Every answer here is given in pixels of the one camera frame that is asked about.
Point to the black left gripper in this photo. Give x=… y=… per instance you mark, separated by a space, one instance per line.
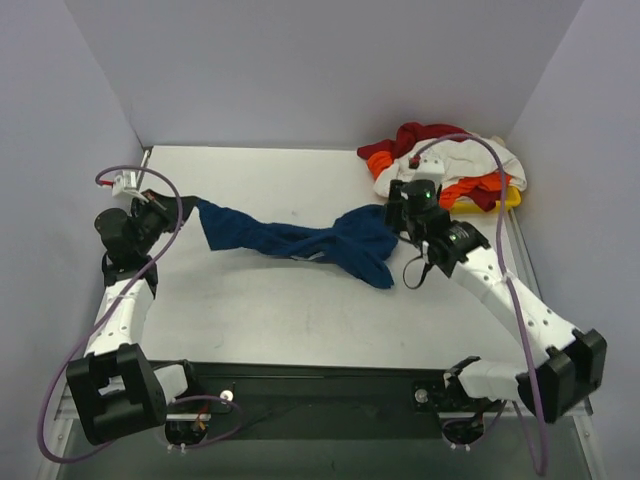
x=157 y=211

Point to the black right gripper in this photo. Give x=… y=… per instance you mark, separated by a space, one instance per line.
x=393 y=209

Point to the blue Mickey Mouse t-shirt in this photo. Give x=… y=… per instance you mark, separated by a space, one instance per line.
x=358 y=241

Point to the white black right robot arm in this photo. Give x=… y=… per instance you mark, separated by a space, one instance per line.
x=563 y=365

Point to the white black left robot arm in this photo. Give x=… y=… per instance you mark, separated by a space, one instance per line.
x=116 y=390

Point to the orange t-shirt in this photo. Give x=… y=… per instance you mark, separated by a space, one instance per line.
x=462 y=174

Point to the white t-shirt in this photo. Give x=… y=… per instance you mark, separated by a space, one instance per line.
x=515 y=173

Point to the dark red t-shirt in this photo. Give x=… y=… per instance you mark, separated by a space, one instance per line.
x=407 y=136

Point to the yellow plastic bin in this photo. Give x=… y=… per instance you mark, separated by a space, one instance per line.
x=479 y=201

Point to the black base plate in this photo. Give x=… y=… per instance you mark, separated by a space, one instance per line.
x=191 y=424

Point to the aluminium mounting rail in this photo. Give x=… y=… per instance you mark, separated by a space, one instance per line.
x=383 y=393

